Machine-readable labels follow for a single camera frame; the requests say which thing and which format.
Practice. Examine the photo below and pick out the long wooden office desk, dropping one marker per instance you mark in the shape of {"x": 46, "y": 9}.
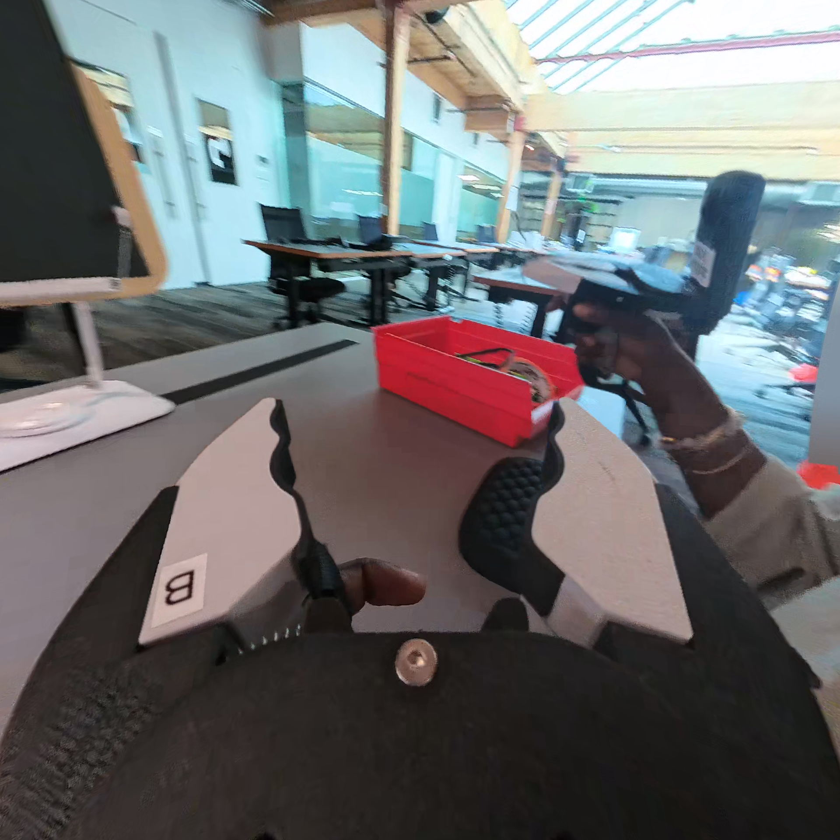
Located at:
{"x": 315, "y": 249}

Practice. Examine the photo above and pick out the round patterned object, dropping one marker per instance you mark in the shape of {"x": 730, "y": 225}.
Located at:
{"x": 535, "y": 384}

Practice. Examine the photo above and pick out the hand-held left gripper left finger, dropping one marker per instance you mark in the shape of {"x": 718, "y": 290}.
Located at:
{"x": 229, "y": 499}

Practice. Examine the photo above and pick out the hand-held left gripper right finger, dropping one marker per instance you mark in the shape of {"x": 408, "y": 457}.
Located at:
{"x": 610, "y": 525}

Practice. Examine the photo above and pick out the person's left hand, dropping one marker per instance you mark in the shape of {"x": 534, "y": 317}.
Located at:
{"x": 387, "y": 585}

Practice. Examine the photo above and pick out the small red container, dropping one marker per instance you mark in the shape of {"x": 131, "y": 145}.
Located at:
{"x": 820, "y": 476}

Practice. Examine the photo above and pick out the red ceiling pipe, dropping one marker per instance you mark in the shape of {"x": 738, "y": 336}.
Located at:
{"x": 689, "y": 47}

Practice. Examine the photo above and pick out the red plastic bin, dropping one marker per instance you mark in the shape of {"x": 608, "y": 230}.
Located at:
{"x": 433, "y": 374}

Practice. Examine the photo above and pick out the person's right hand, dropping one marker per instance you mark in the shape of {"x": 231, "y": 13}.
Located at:
{"x": 649, "y": 367}

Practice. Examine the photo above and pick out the white-framed computer monitor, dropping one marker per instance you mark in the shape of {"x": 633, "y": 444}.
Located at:
{"x": 46, "y": 164}

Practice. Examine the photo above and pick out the black and white wall picture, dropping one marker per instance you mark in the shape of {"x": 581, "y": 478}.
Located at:
{"x": 220, "y": 148}

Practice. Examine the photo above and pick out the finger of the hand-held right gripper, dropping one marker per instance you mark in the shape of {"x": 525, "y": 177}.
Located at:
{"x": 590, "y": 275}

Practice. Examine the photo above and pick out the wooden support post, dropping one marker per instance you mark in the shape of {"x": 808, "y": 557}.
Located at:
{"x": 396, "y": 118}
{"x": 510, "y": 184}

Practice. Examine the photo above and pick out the person's right forearm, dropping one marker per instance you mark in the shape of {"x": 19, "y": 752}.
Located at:
{"x": 768, "y": 518}

